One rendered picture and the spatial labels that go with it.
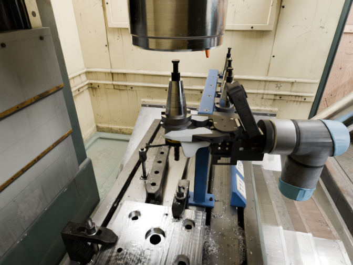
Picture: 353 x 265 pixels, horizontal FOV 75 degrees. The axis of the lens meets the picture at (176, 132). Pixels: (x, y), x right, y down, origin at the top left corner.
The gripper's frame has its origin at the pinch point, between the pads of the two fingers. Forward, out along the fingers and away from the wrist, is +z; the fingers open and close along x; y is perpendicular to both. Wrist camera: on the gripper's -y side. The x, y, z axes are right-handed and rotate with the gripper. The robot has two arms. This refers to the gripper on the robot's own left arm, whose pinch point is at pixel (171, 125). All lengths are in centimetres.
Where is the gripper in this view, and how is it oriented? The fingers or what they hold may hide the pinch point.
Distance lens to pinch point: 47.5
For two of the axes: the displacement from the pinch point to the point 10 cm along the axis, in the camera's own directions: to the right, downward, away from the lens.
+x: 0.2, -4.8, 8.8
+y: -0.1, 8.8, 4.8
